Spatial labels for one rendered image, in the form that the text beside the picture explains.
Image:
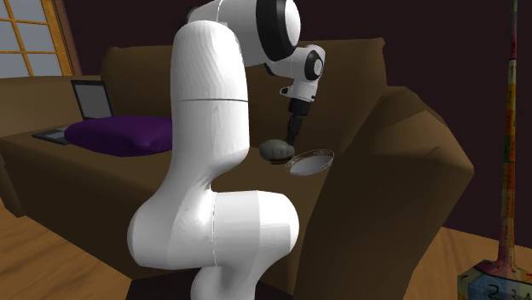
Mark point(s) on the colourful patterned pole stand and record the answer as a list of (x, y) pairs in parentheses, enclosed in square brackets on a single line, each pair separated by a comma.
[(508, 166)]

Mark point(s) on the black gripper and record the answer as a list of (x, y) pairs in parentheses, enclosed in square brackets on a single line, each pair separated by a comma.
[(299, 108)]

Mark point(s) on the grey domed round object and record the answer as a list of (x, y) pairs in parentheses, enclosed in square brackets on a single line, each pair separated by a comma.
[(275, 148)]

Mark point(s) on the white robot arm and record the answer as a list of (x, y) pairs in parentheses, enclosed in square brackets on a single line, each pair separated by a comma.
[(208, 137)]

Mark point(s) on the dark open laptop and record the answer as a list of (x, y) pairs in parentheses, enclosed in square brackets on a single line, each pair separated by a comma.
[(92, 99)]

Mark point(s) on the wooden framed window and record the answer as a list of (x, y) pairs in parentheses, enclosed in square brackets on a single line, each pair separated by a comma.
[(31, 37)]

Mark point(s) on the dark robot stand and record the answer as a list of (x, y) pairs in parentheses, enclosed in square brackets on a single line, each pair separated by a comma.
[(166, 289)]

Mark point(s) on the purple cushion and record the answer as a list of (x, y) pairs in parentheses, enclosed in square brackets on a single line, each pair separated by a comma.
[(120, 135)]

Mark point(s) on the white plate with patterned rim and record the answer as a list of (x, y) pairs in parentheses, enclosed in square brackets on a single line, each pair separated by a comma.
[(309, 164)]

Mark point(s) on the brown sofa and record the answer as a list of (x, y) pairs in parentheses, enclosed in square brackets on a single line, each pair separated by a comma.
[(374, 187)]

